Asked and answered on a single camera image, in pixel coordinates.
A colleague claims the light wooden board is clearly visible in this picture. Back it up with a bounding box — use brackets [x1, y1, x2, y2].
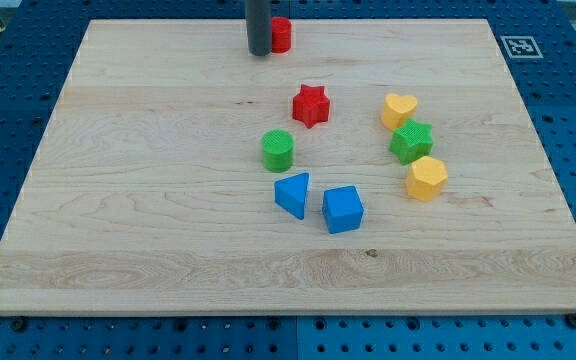
[0, 19, 576, 316]

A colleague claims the yellow heart block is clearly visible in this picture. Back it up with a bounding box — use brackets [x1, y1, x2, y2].
[380, 93, 418, 131]

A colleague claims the blue triangle block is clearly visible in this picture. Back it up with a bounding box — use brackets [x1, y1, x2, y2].
[274, 173, 310, 220]

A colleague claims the red cylinder block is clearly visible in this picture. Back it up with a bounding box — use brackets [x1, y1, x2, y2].
[271, 17, 292, 53]

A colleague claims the red star block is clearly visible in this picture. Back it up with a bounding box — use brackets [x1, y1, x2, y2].
[292, 84, 330, 129]

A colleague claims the yellow hexagon block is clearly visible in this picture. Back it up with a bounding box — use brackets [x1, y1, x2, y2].
[405, 156, 448, 202]

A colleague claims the green cylinder block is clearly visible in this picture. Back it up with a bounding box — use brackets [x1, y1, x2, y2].
[261, 129, 294, 172]

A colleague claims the blue cube block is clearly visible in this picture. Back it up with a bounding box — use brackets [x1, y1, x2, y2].
[322, 185, 364, 234]

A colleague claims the white fiducial marker tag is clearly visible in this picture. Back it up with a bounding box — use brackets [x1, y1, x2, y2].
[500, 35, 543, 59]

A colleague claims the green star block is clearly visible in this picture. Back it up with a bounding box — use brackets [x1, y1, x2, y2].
[389, 118, 434, 165]

